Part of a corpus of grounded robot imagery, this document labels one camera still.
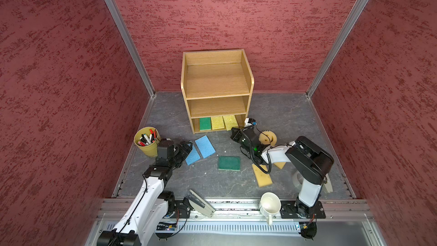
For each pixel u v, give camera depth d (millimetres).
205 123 1002
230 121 1025
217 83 814
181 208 742
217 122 1010
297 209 666
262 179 830
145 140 853
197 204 800
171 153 667
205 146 931
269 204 756
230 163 870
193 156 893
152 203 508
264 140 923
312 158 513
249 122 839
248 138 694
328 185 788
